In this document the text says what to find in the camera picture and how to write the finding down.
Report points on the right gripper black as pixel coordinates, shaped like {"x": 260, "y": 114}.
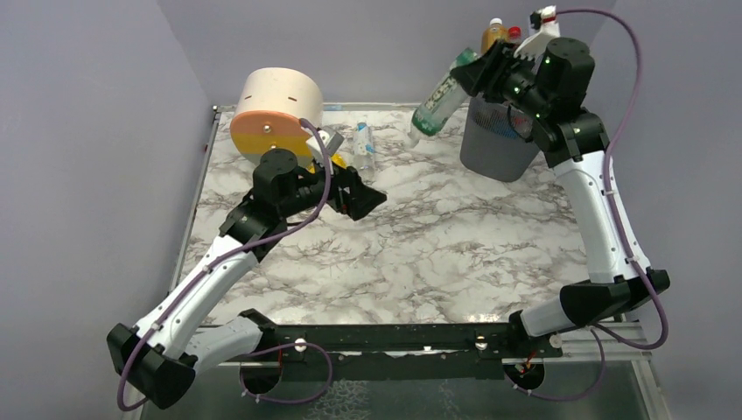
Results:
{"x": 484, "y": 74}

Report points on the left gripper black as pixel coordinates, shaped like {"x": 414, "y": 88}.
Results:
{"x": 346, "y": 192}

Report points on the clear bottle red label front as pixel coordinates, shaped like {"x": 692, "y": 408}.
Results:
{"x": 514, "y": 34}

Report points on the green plastic bottle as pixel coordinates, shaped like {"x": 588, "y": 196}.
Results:
{"x": 432, "y": 114}

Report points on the clear bottle white blue label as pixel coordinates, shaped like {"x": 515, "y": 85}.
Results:
{"x": 363, "y": 150}

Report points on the grey mesh waste bin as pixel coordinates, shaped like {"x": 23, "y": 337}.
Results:
{"x": 496, "y": 142}

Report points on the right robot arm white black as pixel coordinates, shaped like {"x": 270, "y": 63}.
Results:
{"x": 575, "y": 145}

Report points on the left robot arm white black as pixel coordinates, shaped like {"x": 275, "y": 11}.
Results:
{"x": 159, "y": 357}

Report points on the cream orange round drum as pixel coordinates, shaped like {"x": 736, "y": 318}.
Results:
{"x": 272, "y": 102}

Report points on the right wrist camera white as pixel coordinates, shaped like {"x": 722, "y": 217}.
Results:
{"x": 544, "y": 28}

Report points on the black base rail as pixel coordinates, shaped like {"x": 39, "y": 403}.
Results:
{"x": 391, "y": 352}

